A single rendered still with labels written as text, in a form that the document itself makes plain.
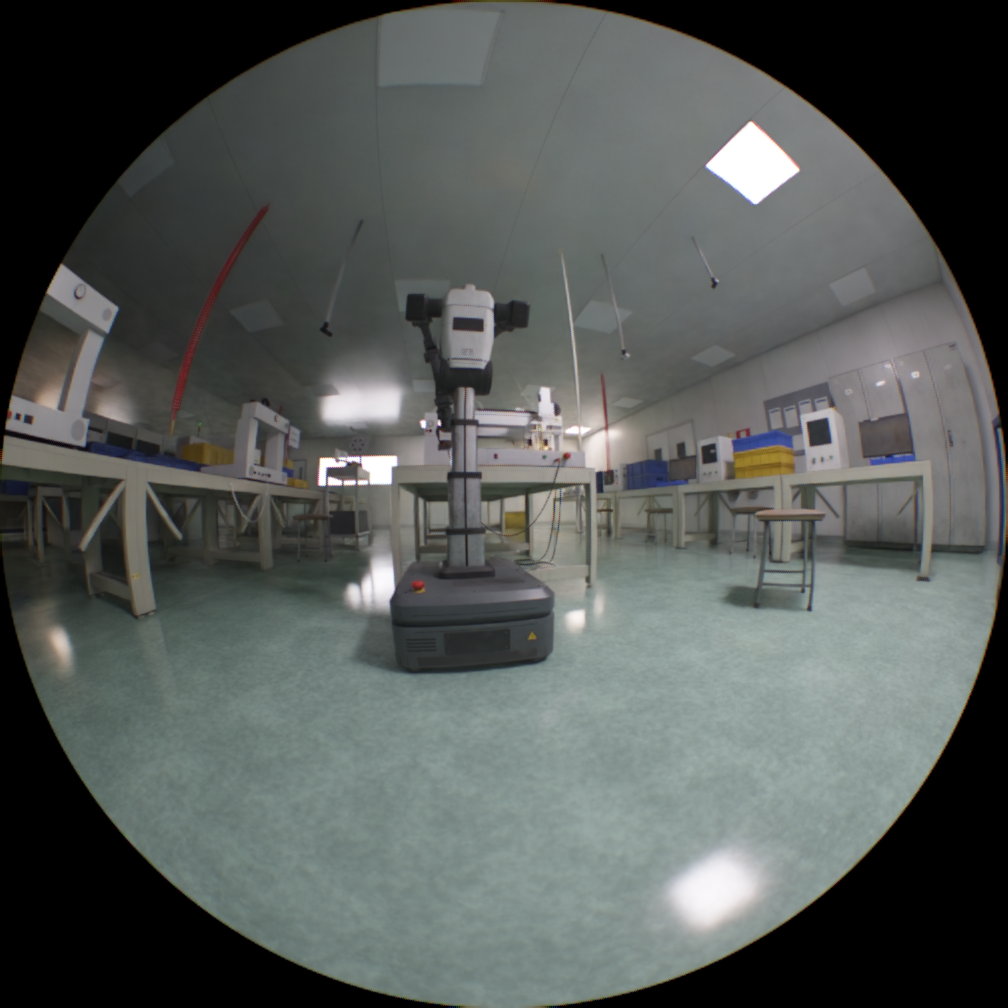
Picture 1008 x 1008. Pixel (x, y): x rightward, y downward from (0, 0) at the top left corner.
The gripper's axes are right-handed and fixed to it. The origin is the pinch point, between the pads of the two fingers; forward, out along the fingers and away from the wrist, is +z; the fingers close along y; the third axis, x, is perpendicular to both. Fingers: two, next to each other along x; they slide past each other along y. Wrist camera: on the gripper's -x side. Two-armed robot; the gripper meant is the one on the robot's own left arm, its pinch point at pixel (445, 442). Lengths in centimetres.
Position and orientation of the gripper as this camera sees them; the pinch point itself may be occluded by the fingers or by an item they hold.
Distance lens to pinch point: 170.3
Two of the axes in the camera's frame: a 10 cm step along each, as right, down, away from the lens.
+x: 1.9, 4.8, -8.5
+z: -0.9, 8.8, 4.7
